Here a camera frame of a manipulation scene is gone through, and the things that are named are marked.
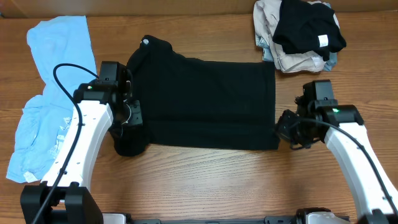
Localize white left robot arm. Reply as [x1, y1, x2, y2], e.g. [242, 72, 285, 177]
[20, 62, 142, 224]

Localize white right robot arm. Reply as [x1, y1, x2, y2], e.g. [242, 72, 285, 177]
[275, 80, 397, 223]

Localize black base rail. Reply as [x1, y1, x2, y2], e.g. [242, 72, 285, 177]
[102, 207, 351, 224]

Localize black t-shirt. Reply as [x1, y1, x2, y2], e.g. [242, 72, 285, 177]
[111, 35, 279, 157]

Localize folded beige garment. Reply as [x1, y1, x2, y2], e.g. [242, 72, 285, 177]
[253, 0, 337, 73]

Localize folded black garment with tag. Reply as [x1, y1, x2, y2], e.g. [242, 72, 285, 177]
[272, 0, 346, 61]

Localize light blue t-shirt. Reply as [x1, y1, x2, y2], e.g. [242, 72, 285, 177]
[6, 16, 96, 184]

